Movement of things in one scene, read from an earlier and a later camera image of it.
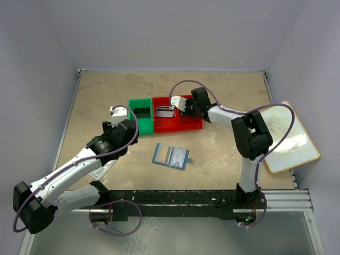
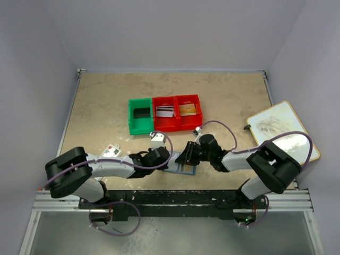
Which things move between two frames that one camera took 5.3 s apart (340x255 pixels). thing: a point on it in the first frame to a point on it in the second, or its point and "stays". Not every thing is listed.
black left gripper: [108, 128] to [163, 166]
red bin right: [185, 122] stays
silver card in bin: [164, 111] stays
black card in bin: [141, 112] stays
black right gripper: [188, 102] to [187, 156]
